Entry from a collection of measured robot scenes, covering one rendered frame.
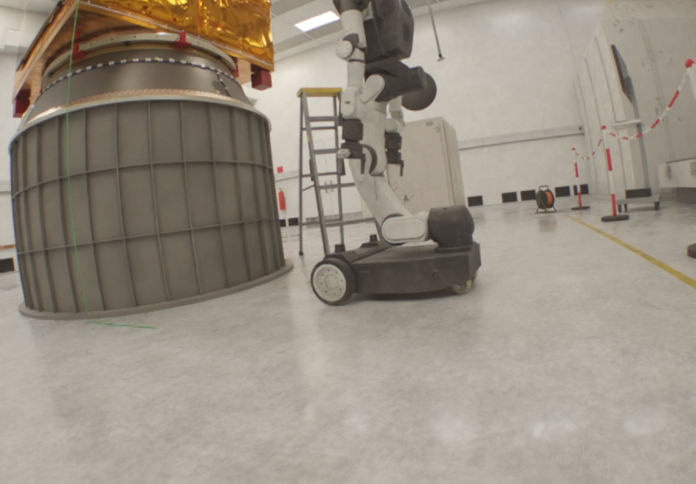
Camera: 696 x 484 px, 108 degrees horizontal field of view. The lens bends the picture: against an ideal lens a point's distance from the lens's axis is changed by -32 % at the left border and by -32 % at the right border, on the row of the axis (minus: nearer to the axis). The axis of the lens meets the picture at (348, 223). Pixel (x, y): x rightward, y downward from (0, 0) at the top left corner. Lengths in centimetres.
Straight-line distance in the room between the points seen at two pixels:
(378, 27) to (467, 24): 825
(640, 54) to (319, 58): 827
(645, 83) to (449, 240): 510
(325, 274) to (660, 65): 582
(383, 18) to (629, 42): 505
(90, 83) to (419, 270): 210
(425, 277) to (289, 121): 987
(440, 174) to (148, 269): 395
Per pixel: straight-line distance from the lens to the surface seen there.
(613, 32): 633
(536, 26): 986
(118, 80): 237
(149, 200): 209
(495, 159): 898
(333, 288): 156
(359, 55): 157
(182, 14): 284
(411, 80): 164
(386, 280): 148
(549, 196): 576
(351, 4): 166
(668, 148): 614
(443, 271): 144
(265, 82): 342
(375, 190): 165
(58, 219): 229
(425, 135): 514
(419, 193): 511
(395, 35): 169
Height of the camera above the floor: 39
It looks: 2 degrees down
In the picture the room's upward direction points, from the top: 7 degrees counter-clockwise
